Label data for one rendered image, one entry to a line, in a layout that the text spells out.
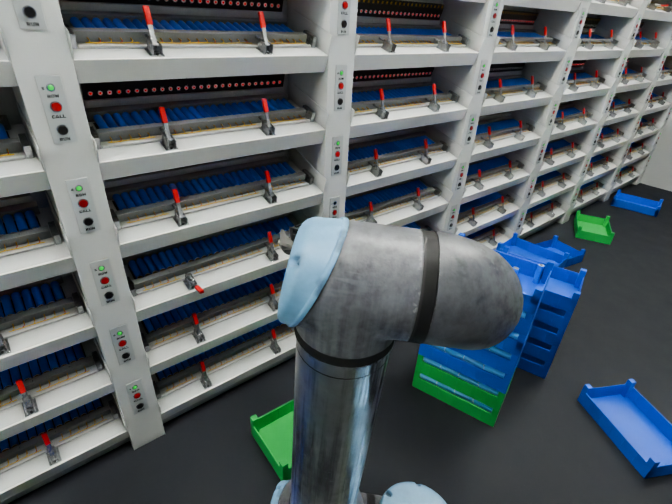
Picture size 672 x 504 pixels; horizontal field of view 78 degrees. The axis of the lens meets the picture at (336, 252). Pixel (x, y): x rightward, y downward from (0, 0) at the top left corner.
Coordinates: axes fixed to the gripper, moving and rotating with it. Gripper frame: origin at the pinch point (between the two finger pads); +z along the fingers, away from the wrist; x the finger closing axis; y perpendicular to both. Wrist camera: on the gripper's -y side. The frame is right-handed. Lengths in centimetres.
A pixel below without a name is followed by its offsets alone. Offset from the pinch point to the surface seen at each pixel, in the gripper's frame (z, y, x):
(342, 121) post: -1.4, 31.6, -24.4
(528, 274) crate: -42, -20, -61
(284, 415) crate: 3, -59, 9
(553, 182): 19, -24, -210
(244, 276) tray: 8.7, -9.4, 11.1
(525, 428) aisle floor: -49, -72, -53
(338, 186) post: 3.4, 11.6, -24.1
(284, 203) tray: 3.7, 10.5, -3.4
